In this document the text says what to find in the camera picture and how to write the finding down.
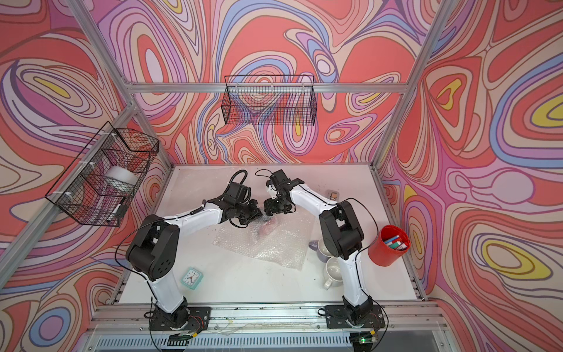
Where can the white mug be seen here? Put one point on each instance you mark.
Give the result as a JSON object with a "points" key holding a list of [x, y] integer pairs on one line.
{"points": [[332, 274]]}

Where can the white tape roll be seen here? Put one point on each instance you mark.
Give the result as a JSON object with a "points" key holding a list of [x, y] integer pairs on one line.
{"points": [[121, 179]]}

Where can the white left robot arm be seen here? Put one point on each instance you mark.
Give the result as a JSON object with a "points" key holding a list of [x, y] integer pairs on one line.
{"points": [[153, 250]]}

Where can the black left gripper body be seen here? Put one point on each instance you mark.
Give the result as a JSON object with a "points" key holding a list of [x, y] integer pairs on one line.
{"points": [[247, 213]]}

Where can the teal alarm clock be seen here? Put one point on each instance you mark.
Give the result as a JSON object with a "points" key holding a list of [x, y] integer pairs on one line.
{"points": [[192, 278]]}

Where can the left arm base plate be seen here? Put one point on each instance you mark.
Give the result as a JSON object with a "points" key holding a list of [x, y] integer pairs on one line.
{"points": [[194, 319]]}

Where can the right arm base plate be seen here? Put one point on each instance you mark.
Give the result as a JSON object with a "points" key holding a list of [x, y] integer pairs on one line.
{"points": [[342, 317]]}

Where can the left wire basket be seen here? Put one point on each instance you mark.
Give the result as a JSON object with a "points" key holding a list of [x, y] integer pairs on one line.
{"points": [[86, 197]]}

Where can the red pen cup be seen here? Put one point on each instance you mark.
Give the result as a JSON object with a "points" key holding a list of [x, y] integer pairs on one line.
{"points": [[390, 245]]}

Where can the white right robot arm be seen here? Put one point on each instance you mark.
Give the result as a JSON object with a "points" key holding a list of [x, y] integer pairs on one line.
{"points": [[341, 231]]}

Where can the grey tape dispenser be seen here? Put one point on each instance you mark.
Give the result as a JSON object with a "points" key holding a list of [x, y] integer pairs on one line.
{"points": [[333, 195]]}

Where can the back wire basket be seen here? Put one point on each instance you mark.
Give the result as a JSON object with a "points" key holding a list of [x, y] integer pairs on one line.
{"points": [[269, 100]]}

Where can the black marker in basket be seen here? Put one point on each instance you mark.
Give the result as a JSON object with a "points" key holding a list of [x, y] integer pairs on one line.
{"points": [[121, 208]]}

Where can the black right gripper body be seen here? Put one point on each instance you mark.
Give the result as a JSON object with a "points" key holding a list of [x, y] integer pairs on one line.
{"points": [[277, 206]]}

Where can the wire basket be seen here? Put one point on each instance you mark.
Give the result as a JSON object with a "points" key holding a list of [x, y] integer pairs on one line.
{"points": [[86, 197], [269, 100]]}

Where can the lilac mug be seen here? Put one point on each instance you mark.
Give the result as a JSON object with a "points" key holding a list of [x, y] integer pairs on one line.
{"points": [[321, 250]]}

